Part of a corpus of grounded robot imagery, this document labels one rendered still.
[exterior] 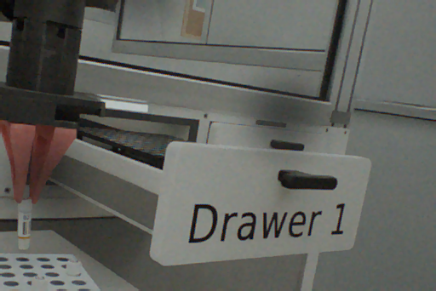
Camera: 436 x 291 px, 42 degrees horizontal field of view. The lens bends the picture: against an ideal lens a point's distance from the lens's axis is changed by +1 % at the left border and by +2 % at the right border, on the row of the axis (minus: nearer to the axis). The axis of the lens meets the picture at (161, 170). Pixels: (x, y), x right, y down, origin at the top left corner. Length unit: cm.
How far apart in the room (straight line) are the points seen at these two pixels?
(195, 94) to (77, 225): 28
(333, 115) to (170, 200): 71
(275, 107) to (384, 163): 147
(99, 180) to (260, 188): 18
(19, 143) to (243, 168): 21
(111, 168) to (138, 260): 34
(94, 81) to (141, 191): 28
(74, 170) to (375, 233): 194
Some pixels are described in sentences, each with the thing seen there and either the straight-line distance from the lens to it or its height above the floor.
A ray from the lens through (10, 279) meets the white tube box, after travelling 49.
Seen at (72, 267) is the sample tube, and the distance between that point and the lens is 50.
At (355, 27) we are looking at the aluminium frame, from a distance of 117.
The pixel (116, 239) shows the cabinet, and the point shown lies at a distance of 87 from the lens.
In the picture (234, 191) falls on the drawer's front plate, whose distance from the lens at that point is 53.
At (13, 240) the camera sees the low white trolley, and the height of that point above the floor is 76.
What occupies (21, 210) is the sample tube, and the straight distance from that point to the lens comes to 50.
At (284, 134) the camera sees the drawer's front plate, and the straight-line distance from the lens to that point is 102.
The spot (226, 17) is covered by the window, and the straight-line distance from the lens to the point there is 94.
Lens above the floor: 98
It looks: 9 degrees down
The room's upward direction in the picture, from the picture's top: 9 degrees clockwise
